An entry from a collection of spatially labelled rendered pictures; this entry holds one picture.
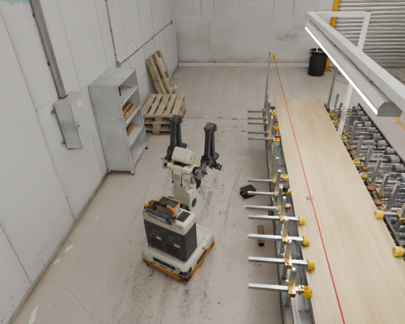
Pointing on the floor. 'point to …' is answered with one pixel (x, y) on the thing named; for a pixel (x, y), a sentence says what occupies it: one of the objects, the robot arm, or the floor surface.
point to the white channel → (366, 65)
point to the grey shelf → (137, 144)
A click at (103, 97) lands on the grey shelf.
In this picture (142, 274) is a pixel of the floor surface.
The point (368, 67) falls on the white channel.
